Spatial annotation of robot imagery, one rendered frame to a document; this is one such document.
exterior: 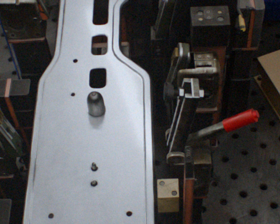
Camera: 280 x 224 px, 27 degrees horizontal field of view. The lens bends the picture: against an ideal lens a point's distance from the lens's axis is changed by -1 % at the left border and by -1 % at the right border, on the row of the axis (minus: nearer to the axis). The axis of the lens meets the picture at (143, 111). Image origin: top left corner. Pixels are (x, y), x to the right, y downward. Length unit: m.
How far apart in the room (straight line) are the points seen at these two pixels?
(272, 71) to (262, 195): 0.31
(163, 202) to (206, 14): 0.36
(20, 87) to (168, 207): 0.40
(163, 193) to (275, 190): 0.48
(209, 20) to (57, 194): 0.41
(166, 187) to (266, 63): 0.62
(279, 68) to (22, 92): 0.63
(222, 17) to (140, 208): 0.37
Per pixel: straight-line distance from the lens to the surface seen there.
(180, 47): 1.03
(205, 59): 1.07
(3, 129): 1.03
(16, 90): 1.17
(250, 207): 1.33
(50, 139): 1.07
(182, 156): 0.94
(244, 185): 1.35
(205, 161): 0.97
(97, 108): 1.07
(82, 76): 1.15
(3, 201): 1.05
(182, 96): 0.84
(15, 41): 1.34
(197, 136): 0.94
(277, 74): 1.44
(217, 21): 1.07
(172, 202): 0.93
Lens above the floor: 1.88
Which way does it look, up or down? 54 degrees down
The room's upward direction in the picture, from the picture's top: 4 degrees counter-clockwise
